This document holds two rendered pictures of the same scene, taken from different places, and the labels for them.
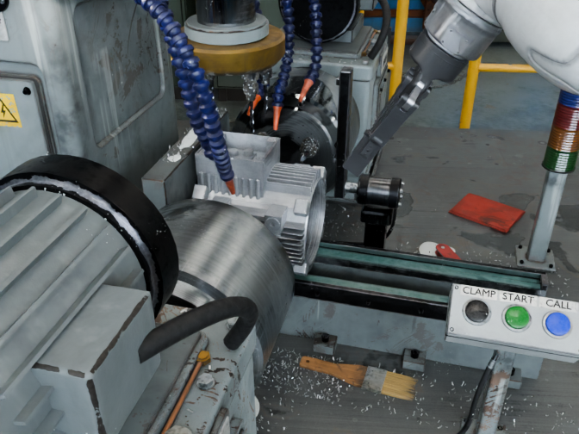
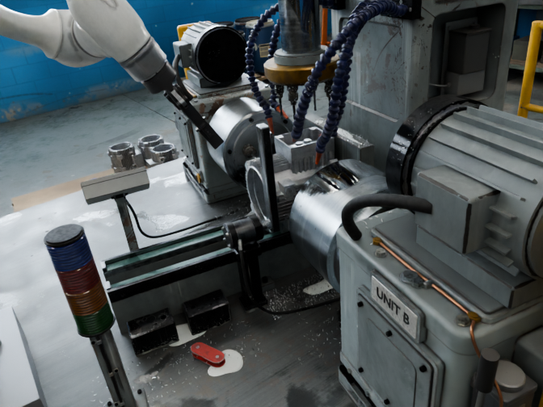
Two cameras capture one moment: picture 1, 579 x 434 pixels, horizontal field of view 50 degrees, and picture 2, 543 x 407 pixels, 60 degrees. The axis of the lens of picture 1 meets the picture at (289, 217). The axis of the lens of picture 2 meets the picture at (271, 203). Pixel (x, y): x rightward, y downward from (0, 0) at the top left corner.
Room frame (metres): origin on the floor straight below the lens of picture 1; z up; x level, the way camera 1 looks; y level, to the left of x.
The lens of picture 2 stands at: (1.82, -0.65, 1.58)
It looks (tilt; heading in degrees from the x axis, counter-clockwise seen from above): 29 degrees down; 144
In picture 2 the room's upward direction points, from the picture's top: 6 degrees counter-clockwise
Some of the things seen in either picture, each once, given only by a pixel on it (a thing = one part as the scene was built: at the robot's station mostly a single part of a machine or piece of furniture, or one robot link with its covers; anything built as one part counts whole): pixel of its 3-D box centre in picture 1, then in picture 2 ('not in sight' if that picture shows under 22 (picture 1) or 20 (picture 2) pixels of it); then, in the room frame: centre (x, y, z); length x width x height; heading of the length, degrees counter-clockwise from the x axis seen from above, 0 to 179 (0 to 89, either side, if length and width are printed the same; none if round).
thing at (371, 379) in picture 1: (357, 375); not in sight; (0.77, -0.12, 0.80); 0.21 x 0.05 x 0.01; 71
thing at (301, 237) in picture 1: (262, 213); (292, 186); (0.96, 0.05, 1.02); 0.20 x 0.19 x 0.19; 74
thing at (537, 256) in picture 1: (556, 175); (99, 333); (1.11, -0.54, 1.01); 0.08 x 0.08 x 0.42; 75
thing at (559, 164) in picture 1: (560, 156); (92, 314); (1.11, -0.54, 1.05); 0.06 x 0.06 x 0.04
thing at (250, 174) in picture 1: (239, 164); (304, 149); (0.97, 0.09, 1.11); 0.12 x 0.11 x 0.07; 74
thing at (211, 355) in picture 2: (448, 257); (208, 354); (1.11, -0.35, 0.81); 0.09 x 0.03 x 0.02; 17
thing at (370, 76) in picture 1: (324, 107); (462, 337); (1.54, -0.09, 0.99); 0.35 x 0.31 x 0.37; 165
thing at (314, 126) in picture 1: (301, 127); (368, 236); (1.28, -0.03, 1.04); 0.41 x 0.25 x 0.25; 165
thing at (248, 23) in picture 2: not in sight; (230, 54); (-3.51, 2.81, 0.37); 1.20 x 0.80 x 0.74; 81
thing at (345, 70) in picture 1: (344, 135); (267, 180); (1.06, -0.10, 1.12); 0.04 x 0.03 x 0.26; 75
